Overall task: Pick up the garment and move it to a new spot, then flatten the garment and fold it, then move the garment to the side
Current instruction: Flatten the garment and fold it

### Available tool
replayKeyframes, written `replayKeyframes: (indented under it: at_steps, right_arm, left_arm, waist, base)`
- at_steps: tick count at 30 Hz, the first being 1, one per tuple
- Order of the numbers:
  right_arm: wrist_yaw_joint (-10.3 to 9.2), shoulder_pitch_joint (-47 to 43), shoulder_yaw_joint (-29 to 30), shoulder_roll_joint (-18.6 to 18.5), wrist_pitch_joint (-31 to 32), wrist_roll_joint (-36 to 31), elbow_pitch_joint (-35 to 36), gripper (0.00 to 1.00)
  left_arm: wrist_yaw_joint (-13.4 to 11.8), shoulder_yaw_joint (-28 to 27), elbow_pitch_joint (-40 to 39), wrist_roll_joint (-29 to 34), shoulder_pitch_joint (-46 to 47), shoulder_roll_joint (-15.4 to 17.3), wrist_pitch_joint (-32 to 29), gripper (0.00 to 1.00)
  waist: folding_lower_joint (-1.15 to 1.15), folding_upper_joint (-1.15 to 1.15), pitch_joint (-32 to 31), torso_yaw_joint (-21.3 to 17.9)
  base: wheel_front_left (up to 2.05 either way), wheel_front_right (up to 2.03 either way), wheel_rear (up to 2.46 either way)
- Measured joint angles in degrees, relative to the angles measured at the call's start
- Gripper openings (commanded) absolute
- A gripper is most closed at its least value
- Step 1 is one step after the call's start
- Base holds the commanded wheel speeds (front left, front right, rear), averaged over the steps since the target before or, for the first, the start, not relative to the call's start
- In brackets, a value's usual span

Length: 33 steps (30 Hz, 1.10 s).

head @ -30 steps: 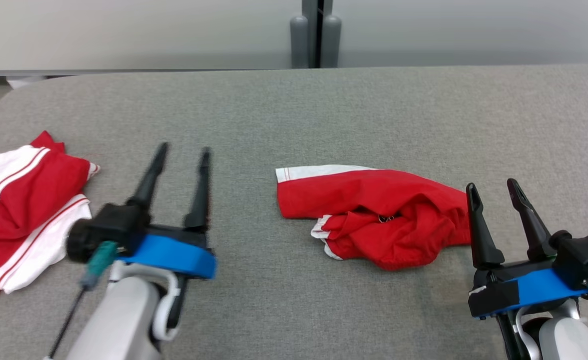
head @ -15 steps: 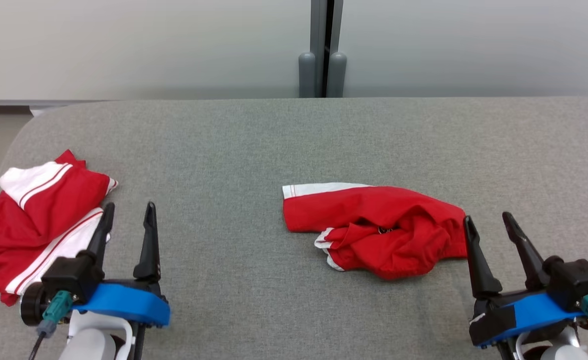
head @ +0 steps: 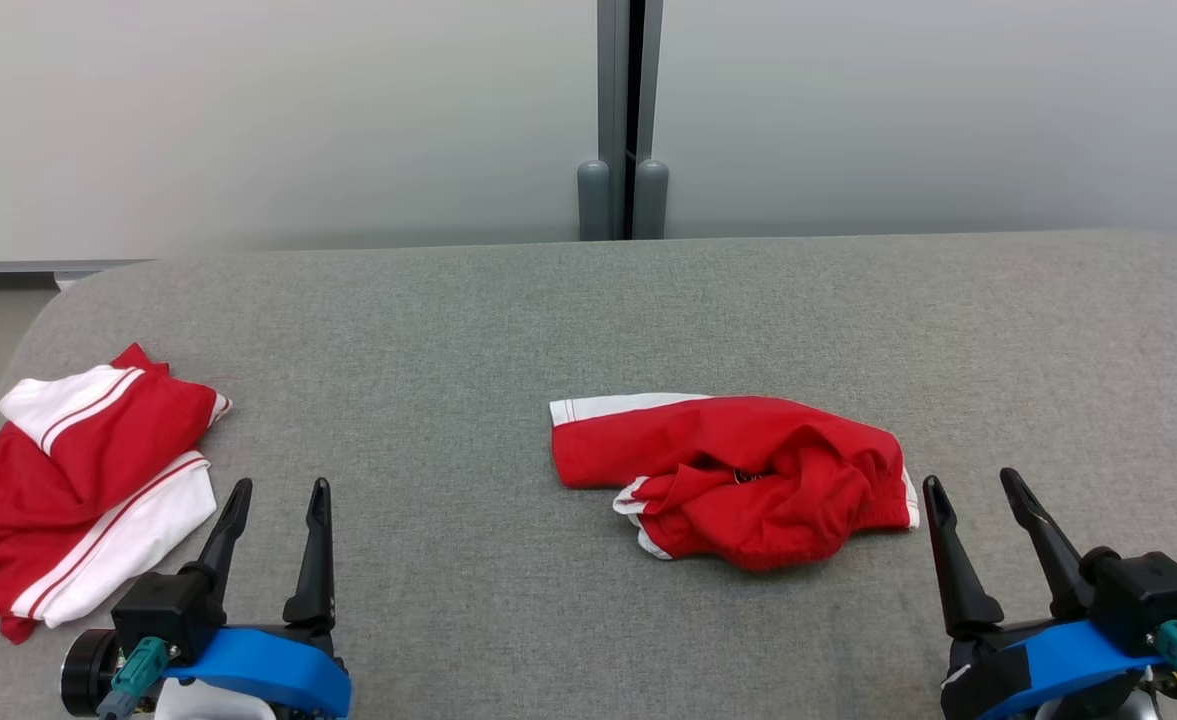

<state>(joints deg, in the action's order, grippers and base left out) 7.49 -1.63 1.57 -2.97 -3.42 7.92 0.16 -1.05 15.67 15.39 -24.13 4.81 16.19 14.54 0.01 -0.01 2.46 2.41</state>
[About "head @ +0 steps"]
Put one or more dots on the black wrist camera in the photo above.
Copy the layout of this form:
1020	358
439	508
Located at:
158	610
1148	590

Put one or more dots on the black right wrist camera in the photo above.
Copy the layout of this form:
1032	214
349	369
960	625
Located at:
1148	590

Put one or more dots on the grey partition post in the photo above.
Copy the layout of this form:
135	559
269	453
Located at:
610	80

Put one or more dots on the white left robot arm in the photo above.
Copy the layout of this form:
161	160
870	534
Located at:
208	705

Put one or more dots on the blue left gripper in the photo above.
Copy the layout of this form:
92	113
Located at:
268	665

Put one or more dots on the grey cylindrical post bumper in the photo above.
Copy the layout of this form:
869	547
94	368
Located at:
652	200
594	200

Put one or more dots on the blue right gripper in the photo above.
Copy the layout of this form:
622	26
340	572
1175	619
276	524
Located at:
1058	655

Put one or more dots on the red white shirt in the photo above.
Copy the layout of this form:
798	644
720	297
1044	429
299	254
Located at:
748	450

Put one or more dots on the folded red and white garment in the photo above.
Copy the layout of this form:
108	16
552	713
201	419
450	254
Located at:
98	440

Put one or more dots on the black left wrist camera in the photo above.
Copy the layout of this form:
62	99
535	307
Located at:
158	610

